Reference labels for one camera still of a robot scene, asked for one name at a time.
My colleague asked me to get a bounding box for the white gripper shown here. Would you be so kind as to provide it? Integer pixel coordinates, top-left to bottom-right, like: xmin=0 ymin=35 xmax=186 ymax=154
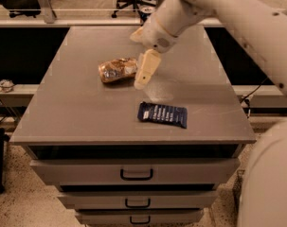
xmin=130 ymin=13 xmax=177 ymax=90

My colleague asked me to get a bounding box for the orange soda can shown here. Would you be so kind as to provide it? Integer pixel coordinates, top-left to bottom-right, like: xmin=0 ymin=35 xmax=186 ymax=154
xmin=99 ymin=58 xmax=137 ymax=83

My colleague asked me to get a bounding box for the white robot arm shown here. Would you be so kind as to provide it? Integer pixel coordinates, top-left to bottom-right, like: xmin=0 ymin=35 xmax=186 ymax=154
xmin=131 ymin=0 xmax=287 ymax=227

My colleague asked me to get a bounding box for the blue soda can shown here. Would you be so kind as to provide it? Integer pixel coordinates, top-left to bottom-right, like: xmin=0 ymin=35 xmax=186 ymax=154
xmin=139 ymin=7 xmax=155 ymax=23

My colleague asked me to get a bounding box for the dark blue snack packet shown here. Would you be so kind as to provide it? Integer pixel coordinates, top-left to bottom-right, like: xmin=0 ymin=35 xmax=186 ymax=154
xmin=137 ymin=101 xmax=188 ymax=129

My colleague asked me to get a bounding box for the grey drawer cabinet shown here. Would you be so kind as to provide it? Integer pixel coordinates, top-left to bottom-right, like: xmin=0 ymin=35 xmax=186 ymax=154
xmin=9 ymin=25 xmax=258 ymax=227

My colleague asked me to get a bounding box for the top grey drawer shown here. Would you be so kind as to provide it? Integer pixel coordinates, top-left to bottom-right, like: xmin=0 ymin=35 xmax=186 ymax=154
xmin=30 ymin=158 xmax=240 ymax=185

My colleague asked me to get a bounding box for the grey drawer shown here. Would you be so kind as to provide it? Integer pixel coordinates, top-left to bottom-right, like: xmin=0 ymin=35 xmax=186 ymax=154
xmin=58 ymin=191 xmax=217 ymax=210
xmin=75 ymin=209 xmax=204 ymax=225
xmin=30 ymin=158 xmax=240 ymax=185

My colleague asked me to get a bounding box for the middle grey drawer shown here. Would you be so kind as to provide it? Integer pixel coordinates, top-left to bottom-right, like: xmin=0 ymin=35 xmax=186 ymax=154
xmin=58 ymin=191 xmax=217 ymax=210

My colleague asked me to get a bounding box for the bottom grey drawer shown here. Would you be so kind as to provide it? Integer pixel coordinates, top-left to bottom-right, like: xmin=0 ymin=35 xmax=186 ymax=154
xmin=75 ymin=209 xmax=204 ymax=225

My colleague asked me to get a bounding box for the black cable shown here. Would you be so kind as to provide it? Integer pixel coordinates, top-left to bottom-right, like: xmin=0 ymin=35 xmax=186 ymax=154
xmin=239 ymin=76 xmax=270 ymax=118

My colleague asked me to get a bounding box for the wire basket with trash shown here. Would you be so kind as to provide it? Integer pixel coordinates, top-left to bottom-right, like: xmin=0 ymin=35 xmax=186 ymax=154
xmin=232 ymin=169 xmax=245 ymax=212

